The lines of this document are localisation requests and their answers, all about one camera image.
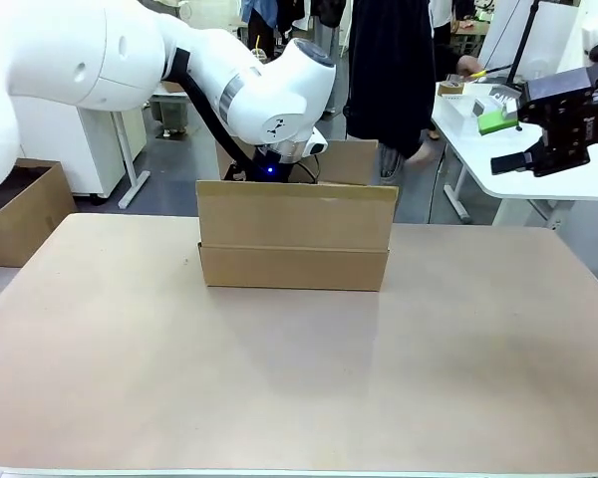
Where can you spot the open brown cardboard box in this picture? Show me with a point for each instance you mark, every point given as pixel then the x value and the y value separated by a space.
pixel 294 234

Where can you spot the person's bare hand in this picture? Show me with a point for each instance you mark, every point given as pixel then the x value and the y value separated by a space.
pixel 469 66

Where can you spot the white side table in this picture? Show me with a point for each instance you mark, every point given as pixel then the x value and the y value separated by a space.
pixel 478 159

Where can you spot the white cabinet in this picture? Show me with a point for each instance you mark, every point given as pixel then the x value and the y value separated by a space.
pixel 80 149

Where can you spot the yellow pen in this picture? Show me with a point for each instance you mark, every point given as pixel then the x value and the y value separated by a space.
pixel 493 71

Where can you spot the white board panel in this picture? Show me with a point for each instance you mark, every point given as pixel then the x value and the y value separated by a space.
pixel 553 35

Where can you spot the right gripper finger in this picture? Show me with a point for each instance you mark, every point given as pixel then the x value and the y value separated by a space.
pixel 510 163
pixel 498 122

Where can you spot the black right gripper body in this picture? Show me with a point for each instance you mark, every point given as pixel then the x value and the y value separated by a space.
pixel 578 119

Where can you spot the brown tape roll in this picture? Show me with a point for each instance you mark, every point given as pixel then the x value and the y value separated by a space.
pixel 451 88

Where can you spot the large cardboard box, dark contents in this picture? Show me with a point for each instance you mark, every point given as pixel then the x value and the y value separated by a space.
pixel 20 214

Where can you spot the small grey box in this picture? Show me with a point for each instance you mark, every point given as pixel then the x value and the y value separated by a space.
pixel 484 107

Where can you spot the white table leg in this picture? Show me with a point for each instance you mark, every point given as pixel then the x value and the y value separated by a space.
pixel 132 169

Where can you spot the plastic cup with straw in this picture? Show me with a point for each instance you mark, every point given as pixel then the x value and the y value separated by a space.
pixel 260 52

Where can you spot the person in black clothes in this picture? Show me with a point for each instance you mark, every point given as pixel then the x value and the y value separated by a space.
pixel 388 70

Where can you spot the person in blue jacket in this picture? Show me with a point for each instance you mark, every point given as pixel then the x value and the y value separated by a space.
pixel 264 20

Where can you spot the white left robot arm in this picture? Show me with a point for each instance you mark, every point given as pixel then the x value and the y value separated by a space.
pixel 80 55

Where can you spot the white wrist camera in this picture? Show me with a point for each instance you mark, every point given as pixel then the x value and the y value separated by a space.
pixel 313 143

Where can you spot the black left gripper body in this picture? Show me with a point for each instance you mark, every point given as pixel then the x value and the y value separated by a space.
pixel 259 171

